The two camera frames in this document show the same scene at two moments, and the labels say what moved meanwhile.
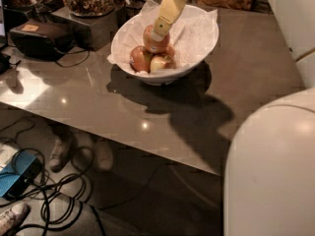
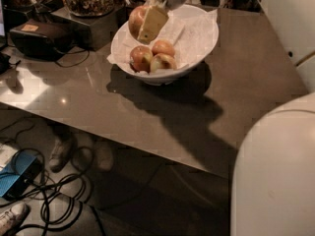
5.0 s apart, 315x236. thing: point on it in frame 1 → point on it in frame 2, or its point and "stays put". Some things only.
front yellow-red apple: (157, 63) stays put
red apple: (140, 59) stays put
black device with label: (41, 38) stays put
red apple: (153, 44) → (136, 20)
